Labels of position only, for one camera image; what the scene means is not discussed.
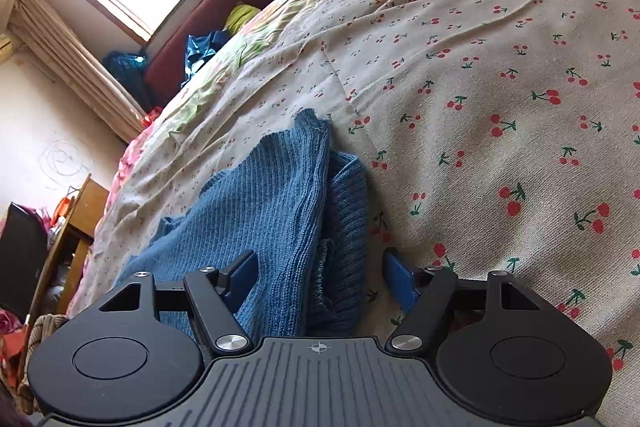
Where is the cherry print bed sheet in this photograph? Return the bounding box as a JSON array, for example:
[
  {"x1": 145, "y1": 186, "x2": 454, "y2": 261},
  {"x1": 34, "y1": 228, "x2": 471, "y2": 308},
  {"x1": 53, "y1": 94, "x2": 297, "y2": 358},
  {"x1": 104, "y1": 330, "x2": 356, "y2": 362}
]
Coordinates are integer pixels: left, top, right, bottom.
[{"x1": 67, "y1": 0, "x2": 640, "y2": 427}]

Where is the wooden cabinet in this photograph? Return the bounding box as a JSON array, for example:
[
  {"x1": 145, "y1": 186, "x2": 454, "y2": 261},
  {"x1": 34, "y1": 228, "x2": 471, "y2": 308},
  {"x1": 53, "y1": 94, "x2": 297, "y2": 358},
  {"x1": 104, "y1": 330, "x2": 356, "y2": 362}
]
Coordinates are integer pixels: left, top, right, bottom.
[{"x1": 20, "y1": 174, "x2": 111, "y2": 358}]

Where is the blue knit sweater yellow stripe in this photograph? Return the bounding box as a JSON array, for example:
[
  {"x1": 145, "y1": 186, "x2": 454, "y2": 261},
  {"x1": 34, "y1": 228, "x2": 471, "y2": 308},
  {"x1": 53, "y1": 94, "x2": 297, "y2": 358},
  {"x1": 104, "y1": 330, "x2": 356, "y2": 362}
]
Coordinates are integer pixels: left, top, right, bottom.
[{"x1": 112, "y1": 108, "x2": 371, "y2": 338}]

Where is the pink red cloth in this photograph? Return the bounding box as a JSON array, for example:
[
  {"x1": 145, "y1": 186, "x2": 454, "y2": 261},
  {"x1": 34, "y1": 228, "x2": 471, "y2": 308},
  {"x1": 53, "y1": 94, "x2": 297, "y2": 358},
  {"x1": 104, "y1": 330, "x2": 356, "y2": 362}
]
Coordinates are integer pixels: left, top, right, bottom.
[{"x1": 0, "y1": 307, "x2": 31, "y2": 388}]

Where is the orange item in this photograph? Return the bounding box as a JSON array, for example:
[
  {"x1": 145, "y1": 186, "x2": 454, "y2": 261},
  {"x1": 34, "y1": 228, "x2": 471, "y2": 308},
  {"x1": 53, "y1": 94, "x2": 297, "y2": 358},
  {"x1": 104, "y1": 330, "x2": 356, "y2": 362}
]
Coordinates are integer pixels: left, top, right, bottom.
[{"x1": 52, "y1": 194, "x2": 81, "y2": 228}]

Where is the black screen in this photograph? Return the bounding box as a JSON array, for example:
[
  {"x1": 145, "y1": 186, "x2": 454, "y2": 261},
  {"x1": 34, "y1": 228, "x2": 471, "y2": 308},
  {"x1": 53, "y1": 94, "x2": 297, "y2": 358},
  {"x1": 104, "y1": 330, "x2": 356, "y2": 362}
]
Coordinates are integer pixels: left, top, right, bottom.
[{"x1": 0, "y1": 202, "x2": 48, "y2": 318}]

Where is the blue cloth on headboard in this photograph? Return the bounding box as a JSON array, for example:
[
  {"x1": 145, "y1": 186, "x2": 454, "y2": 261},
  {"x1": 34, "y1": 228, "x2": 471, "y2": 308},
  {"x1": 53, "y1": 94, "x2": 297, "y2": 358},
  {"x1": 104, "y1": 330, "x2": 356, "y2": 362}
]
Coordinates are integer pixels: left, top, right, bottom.
[{"x1": 182, "y1": 29, "x2": 231, "y2": 80}]

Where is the beige curtain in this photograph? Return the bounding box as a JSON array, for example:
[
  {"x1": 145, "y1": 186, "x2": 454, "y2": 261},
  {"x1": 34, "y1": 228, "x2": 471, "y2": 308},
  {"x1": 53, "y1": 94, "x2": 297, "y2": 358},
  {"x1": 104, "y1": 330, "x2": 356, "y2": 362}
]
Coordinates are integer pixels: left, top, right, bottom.
[{"x1": 0, "y1": 0, "x2": 148, "y2": 142}]

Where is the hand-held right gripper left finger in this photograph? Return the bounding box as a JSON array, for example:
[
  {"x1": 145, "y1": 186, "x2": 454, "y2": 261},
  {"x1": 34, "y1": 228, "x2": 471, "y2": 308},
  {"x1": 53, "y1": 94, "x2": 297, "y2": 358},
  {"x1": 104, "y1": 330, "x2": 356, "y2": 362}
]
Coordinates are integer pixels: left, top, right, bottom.
[{"x1": 98, "y1": 249, "x2": 261, "y2": 355}]

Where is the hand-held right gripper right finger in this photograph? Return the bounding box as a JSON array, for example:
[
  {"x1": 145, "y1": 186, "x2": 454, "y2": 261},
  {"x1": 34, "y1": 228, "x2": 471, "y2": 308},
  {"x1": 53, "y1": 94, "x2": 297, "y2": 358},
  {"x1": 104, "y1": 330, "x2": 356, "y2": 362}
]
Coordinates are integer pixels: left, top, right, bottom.
[{"x1": 382, "y1": 247, "x2": 544, "y2": 353}]

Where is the yellow-green cloth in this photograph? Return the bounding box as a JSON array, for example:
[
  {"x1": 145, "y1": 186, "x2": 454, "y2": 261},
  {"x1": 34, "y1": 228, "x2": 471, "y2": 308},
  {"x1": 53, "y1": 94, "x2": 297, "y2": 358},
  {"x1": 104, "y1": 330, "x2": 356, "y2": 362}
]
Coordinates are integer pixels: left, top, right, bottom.
[{"x1": 223, "y1": 3, "x2": 262, "y2": 35}]

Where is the teal mesh bag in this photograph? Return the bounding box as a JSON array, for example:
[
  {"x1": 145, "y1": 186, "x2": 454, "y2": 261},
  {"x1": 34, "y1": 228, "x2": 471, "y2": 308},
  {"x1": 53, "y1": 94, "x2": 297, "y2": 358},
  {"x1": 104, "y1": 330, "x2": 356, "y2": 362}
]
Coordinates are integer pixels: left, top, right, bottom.
[{"x1": 102, "y1": 51, "x2": 153, "y2": 110}]

